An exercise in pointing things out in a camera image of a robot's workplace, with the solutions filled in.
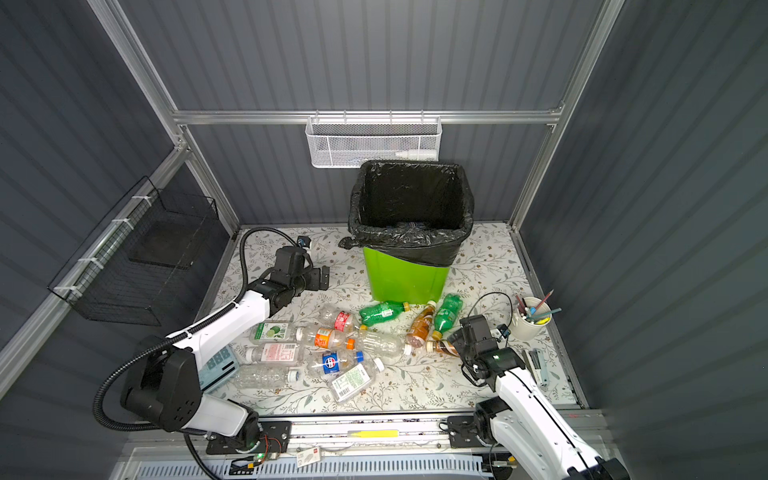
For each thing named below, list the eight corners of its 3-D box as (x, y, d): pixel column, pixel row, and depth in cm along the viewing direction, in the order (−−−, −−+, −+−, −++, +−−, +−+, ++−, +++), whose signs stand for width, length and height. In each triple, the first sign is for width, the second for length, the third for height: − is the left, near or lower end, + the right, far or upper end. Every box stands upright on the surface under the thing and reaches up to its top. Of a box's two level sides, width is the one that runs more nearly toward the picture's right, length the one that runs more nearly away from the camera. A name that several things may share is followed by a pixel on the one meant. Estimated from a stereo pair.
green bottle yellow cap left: (362, 329, 93) (360, 322, 90) (358, 315, 97) (357, 307, 93) (410, 316, 96) (411, 309, 93) (405, 303, 99) (406, 295, 96)
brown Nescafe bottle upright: (405, 343, 89) (405, 339, 86) (421, 302, 98) (422, 297, 95) (422, 350, 87) (423, 346, 85) (437, 307, 96) (438, 303, 94)
